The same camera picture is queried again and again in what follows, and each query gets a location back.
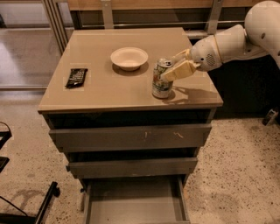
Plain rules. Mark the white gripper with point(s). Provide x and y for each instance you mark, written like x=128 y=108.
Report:
x=204 y=53

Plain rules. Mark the green white 7up can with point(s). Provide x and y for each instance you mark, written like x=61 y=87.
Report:
x=161 y=88

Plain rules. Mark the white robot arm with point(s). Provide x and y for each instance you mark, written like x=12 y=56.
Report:
x=257 y=37

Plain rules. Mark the top grey drawer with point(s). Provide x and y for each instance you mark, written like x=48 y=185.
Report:
x=131 y=138

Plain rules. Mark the middle grey drawer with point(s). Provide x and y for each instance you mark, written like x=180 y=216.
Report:
x=132 y=168

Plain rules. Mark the grey drawer cabinet with counter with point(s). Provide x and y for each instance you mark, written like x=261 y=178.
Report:
x=111 y=97

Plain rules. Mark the bottom grey open drawer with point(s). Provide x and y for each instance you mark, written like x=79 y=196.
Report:
x=145 y=200

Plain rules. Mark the wooden metal railing shelf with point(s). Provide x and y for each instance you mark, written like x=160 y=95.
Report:
x=200 y=18

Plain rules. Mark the white paper bowl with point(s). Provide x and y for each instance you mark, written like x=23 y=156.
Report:
x=129 y=58

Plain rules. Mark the dark object on floor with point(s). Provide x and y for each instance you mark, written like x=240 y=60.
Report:
x=271 y=116

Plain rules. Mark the black snack bar packet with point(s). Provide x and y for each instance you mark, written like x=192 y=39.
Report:
x=76 y=77

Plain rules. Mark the black chair base leg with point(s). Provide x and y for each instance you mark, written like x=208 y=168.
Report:
x=41 y=215

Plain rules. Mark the black frame at left edge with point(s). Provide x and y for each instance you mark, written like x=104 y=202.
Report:
x=4 y=137

